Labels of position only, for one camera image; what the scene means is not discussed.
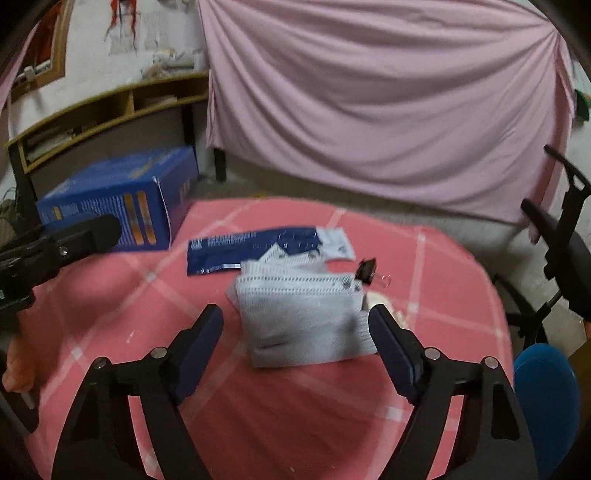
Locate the pink curtain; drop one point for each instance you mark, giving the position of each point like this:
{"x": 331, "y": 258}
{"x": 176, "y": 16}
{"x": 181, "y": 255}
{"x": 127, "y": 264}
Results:
{"x": 14, "y": 78}

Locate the red tassel ornament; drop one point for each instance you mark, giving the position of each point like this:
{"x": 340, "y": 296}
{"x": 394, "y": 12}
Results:
{"x": 121, "y": 14}

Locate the blue round stool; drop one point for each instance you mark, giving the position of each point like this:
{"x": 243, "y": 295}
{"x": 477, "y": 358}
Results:
{"x": 549, "y": 401}

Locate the pile of papers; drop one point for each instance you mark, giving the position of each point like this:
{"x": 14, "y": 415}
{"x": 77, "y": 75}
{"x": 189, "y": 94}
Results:
{"x": 173, "y": 60}

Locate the brown wooden panel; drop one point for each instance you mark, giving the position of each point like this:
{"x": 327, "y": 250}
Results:
{"x": 581, "y": 357}

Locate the pink hanging cloth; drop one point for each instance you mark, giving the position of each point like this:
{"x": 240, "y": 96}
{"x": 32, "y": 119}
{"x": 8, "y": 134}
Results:
{"x": 369, "y": 106}

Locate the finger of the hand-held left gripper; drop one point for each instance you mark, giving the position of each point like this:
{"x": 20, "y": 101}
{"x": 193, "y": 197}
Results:
{"x": 69, "y": 221}
{"x": 90, "y": 237}

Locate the wooden window frame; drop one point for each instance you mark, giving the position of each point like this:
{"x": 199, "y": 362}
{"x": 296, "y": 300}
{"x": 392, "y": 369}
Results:
{"x": 60, "y": 46}

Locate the dark blue pouch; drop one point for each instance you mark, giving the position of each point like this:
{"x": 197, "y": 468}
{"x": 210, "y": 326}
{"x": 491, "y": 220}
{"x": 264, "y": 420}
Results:
{"x": 221, "y": 251}

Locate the person's left hand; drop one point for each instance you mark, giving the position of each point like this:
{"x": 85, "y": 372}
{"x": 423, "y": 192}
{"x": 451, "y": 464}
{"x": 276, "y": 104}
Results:
{"x": 19, "y": 367}

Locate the black binder clip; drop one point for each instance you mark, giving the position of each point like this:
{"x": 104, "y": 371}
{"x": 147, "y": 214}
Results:
{"x": 365, "y": 270}

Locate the blue cardboard box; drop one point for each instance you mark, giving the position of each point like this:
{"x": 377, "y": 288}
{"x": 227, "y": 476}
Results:
{"x": 106, "y": 194}

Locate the small white sachet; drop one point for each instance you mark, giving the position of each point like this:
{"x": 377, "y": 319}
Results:
{"x": 337, "y": 242}

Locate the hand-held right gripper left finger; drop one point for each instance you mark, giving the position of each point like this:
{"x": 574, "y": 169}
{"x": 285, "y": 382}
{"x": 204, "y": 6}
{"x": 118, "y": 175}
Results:
{"x": 203, "y": 341}

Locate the stack of books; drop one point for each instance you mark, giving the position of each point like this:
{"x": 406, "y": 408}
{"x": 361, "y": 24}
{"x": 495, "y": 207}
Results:
{"x": 48, "y": 141}

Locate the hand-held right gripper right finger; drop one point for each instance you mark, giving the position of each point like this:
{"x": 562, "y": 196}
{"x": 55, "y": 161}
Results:
{"x": 392, "y": 350}

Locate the green hanging ornament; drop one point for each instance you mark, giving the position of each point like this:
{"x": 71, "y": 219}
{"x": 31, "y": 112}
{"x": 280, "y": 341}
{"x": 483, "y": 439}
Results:
{"x": 582, "y": 104}

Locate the black office chair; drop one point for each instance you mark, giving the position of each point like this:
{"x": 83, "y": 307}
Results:
{"x": 570, "y": 249}

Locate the beige eraser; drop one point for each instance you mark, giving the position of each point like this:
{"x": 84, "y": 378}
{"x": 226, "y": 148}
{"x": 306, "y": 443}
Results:
{"x": 383, "y": 304}

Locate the grey face mask pack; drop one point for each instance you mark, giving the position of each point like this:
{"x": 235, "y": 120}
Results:
{"x": 300, "y": 318}

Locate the wooden shelf desk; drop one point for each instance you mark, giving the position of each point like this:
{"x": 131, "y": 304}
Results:
{"x": 106, "y": 94}

